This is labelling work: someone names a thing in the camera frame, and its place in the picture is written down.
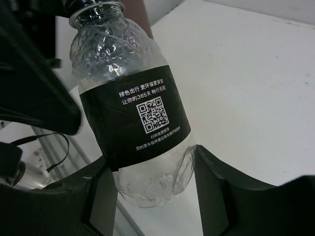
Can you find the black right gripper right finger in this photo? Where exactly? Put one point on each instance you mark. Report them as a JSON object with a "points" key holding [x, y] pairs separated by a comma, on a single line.
{"points": [[233, 203]]}

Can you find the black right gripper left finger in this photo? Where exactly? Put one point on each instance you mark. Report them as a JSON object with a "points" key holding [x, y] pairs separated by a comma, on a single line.
{"points": [[82, 204]]}

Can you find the clear bottle black label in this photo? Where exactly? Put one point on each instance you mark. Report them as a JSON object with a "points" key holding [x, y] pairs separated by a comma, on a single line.
{"points": [[131, 102]]}

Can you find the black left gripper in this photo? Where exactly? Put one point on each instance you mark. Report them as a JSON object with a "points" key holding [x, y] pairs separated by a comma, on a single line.
{"points": [[30, 92]]}

